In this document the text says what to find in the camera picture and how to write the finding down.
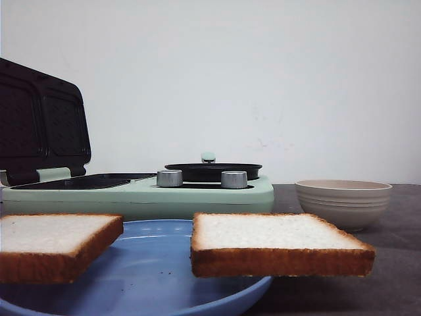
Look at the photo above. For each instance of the toast slice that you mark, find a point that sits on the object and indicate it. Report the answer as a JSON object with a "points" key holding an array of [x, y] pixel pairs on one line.
{"points": [[275, 245], [54, 248]]}

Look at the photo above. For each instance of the beige ribbed bowl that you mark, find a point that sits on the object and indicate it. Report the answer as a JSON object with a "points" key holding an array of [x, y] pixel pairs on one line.
{"points": [[351, 205]]}

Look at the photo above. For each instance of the mint green breakfast maker lid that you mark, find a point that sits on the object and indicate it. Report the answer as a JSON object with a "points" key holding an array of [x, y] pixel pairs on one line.
{"points": [[43, 125]]}

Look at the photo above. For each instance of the mint green breakfast maker base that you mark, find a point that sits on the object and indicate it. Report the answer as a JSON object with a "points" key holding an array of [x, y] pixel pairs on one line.
{"points": [[135, 196]]}

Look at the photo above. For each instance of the small black frying pan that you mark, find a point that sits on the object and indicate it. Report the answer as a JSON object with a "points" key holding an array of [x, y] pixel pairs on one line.
{"points": [[208, 170]]}

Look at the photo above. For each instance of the right silver knob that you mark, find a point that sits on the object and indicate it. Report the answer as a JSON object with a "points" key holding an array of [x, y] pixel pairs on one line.
{"points": [[234, 179]]}

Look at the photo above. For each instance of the silver knob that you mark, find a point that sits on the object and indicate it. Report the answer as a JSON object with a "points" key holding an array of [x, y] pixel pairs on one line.
{"points": [[234, 179], [169, 178]]}

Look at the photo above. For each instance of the left silver knob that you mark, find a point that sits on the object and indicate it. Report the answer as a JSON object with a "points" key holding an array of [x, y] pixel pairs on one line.
{"points": [[169, 178]]}

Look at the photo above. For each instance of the blue plate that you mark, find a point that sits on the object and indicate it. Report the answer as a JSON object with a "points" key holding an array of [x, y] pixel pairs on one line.
{"points": [[146, 271]]}

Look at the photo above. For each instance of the grey table cloth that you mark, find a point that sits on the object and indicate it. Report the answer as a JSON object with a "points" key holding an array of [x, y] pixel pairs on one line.
{"points": [[392, 288]]}

